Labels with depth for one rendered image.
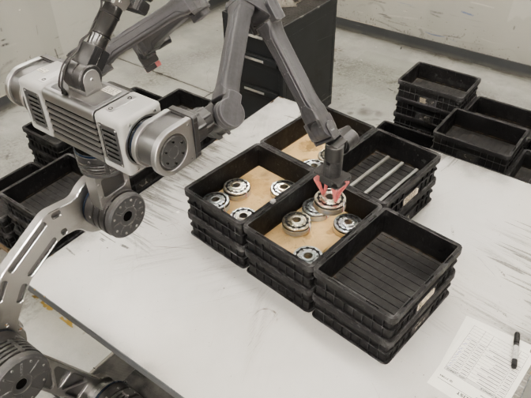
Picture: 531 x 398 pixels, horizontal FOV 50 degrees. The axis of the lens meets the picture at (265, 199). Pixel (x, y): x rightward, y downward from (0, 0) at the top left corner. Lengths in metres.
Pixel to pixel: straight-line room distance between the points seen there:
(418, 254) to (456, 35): 3.42
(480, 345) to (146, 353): 1.05
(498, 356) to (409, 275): 0.36
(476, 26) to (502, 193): 2.74
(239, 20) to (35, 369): 1.09
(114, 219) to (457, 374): 1.10
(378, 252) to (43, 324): 1.73
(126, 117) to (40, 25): 3.55
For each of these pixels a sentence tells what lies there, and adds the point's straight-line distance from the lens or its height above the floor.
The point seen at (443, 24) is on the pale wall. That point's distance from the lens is 5.22.
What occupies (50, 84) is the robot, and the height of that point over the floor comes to 1.52.
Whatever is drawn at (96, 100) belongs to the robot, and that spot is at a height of 1.53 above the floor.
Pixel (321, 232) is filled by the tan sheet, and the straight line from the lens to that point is 2.03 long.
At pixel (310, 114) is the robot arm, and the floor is 1.34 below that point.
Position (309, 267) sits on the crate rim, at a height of 0.93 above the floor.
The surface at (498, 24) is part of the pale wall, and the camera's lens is 5.07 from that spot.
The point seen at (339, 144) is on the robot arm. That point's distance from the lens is 1.70.
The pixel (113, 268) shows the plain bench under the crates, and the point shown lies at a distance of 2.17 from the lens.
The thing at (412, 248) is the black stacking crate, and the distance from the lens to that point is 2.02.
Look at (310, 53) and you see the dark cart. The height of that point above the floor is 0.62.
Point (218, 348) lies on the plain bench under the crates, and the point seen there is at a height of 0.70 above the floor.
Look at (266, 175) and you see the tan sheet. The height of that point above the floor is 0.83.
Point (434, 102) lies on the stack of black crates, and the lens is 3.48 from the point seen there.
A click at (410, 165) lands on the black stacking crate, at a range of 2.38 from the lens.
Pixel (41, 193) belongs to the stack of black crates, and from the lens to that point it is 2.97.
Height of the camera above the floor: 2.21
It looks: 40 degrees down
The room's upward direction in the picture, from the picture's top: 2 degrees counter-clockwise
